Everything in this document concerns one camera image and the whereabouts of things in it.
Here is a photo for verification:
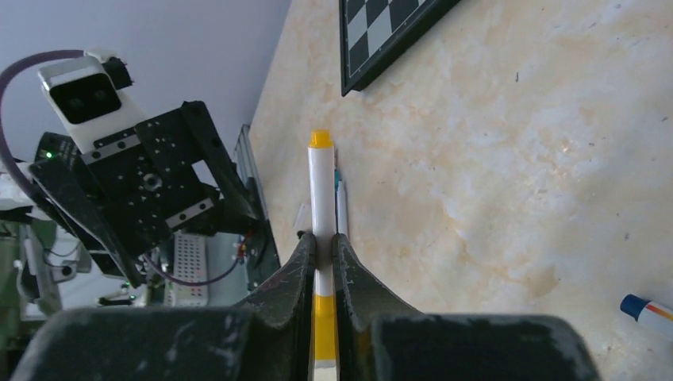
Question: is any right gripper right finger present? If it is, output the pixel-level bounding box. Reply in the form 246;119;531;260
332;234;600;380

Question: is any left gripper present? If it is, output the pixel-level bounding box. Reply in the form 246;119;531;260
29;101;258;287

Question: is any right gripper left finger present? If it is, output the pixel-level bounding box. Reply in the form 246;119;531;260
12;233;317;380

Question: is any blue cap thin marker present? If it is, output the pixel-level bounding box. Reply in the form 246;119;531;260
336;180;348;235

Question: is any yellow cap marker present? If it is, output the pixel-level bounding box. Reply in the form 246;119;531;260
308;129;337;369

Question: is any navy cap marker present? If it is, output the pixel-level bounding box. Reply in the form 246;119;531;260
620;294;672;341

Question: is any clear teal pen cap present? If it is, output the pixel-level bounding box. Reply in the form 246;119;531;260
293;202;312;232

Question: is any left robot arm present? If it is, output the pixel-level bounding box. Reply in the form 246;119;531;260
1;101;263;286

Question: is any white plastic basket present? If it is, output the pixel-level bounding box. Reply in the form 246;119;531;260
163;233;209;307

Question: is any black grey chessboard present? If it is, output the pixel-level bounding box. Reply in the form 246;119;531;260
338;0;459;96

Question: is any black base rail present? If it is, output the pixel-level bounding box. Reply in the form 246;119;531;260
234;125;280;292

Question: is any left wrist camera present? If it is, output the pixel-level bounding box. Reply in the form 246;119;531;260
38;50;148;153

